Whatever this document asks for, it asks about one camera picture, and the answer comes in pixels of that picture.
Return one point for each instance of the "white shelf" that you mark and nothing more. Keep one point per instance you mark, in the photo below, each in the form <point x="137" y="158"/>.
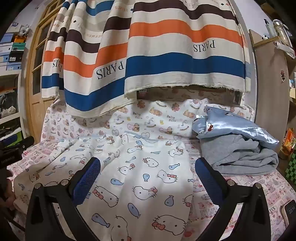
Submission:
<point x="19" y="92"/>

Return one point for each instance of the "phone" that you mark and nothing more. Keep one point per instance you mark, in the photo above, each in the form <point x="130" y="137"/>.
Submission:
<point x="290" y="210"/>

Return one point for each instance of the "bear print sheet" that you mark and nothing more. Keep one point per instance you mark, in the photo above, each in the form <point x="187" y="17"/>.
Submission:
<point x="150" y="115"/>

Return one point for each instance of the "white cat print pants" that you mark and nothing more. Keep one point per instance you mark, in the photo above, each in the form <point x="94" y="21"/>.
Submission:
<point x="138" y="166"/>

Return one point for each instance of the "stack of shoe boxes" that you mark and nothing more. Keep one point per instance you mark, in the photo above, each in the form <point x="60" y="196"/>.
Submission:
<point x="11" y="53"/>

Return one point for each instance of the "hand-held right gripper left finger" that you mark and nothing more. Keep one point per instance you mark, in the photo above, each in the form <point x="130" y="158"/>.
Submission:
<point x="87" y="178"/>

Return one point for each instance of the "blue satin garment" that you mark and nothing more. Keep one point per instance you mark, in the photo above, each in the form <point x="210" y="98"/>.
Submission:
<point x="231" y="125"/>

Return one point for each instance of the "pink print bed sheet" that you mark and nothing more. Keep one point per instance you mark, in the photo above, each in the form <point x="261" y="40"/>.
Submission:
<point x="272" y="185"/>

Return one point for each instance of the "white bottle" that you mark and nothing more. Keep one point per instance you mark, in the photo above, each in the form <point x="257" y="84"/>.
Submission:
<point x="268" y="27"/>

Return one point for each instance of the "wooden cabinet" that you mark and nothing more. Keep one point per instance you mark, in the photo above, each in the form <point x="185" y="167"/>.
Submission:
<point x="268" y="92"/>

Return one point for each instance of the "grey sweatshirt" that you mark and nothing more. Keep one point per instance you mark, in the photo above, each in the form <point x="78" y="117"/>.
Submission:
<point x="238" y="157"/>

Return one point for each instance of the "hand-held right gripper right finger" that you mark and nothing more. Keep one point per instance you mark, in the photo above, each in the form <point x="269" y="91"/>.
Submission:
<point x="205" y="178"/>

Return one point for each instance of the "glass jar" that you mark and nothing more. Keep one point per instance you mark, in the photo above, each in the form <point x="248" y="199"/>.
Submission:
<point x="281" y="32"/>

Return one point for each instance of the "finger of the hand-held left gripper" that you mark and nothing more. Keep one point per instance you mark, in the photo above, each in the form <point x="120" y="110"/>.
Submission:
<point x="26" y="141"/>

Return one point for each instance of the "green checkered box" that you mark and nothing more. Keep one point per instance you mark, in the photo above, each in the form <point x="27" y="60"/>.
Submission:
<point x="292" y="164"/>

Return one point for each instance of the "wooden door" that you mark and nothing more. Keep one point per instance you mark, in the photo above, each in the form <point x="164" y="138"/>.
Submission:
<point x="37" y="111"/>

